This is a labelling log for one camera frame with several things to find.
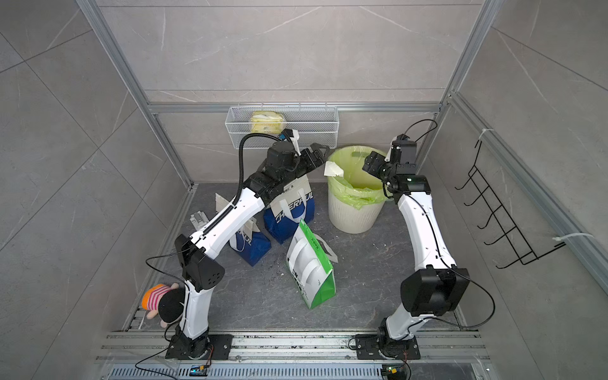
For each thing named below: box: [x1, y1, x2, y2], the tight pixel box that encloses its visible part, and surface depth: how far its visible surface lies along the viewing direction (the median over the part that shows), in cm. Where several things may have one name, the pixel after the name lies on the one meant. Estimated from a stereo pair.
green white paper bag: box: [286, 219, 339, 310], surface depth 71 cm
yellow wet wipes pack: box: [250, 110, 286, 134], surface depth 90 cm
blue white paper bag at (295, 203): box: [262, 174, 316, 244], surface depth 92 cm
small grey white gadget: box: [189, 210, 209, 231], surface depth 106 cm
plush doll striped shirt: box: [140, 283, 172, 312], surface depth 79 cm
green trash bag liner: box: [326, 145, 391, 210], surface depth 83 cm
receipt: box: [323, 160, 344, 178], surface depth 85 cm
